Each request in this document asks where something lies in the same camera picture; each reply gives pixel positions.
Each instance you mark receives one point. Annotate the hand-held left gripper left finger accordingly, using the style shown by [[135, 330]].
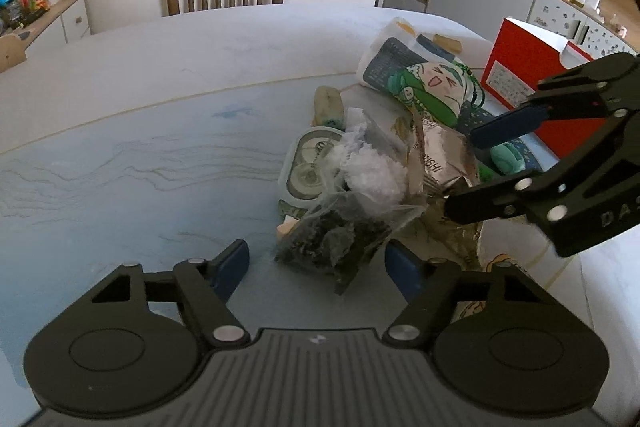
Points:
[[232, 267]]

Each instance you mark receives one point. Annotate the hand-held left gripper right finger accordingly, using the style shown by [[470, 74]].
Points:
[[402, 272]]

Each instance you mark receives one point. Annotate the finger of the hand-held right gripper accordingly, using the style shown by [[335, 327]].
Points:
[[505, 127], [480, 203]]

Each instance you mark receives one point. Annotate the brown paper snack packet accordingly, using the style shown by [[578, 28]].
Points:
[[445, 157]]

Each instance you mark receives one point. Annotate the orange white cartoon packet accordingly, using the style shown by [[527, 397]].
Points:
[[500, 259]]

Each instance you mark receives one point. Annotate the red cardboard box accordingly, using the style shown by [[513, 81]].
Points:
[[515, 52]]

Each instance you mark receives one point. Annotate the green-haired cartoon plush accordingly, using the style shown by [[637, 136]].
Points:
[[430, 87]]

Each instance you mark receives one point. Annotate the clear bag of dark bits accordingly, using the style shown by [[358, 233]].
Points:
[[325, 237]]

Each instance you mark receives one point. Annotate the clear lidded food container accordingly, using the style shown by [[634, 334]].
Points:
[[305, 172]]

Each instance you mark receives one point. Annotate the blue speckled bag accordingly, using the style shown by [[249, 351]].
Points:
[[395, 62]]

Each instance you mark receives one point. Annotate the wooden white sideboard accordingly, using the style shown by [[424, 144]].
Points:
[[75, 22]]

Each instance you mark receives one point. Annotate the pile of small toys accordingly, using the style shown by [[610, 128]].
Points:
[[39, 2]]

